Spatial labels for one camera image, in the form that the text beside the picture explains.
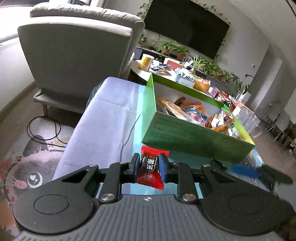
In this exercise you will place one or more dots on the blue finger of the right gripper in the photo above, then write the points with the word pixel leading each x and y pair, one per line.
pixel 246 171

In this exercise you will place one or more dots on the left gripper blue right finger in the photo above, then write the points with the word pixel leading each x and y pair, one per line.
pixel 180 174

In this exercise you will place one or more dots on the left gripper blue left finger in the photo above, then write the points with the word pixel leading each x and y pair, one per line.
pixel 115 176

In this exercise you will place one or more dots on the red snack packet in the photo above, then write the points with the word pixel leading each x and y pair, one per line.
pixel 149 173

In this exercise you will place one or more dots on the green cardboard box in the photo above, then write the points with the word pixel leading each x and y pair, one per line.
pixel 165 131

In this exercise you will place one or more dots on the clear glass pitcher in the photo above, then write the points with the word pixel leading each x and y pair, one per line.
pixel 248 119

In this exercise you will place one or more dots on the tan biscuit packet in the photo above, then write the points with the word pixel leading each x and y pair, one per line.
pixel 174 109

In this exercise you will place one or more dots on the cat pattern rug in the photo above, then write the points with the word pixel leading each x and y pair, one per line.
pixel 29 164

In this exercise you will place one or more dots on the yellow woven basket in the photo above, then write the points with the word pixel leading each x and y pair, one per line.
pixel 201 86

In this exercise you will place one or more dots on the blue plastic tray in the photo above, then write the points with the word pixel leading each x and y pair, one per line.
pixel 184 81

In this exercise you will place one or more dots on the round white coffee table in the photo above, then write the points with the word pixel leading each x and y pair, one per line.
pixel 157 74

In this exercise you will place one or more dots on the yellow canister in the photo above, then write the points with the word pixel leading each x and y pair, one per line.
pixel 146 62

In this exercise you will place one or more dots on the spider plant in vase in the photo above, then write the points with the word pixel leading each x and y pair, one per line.
pixel 200 63

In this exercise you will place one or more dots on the grey tv cabinet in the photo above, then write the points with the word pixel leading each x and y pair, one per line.
pixel 139 51

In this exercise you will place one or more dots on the grey armchair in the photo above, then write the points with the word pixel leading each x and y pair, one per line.
pixel 71 49

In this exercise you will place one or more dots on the black wall television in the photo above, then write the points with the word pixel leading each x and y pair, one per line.
pixel 188 23

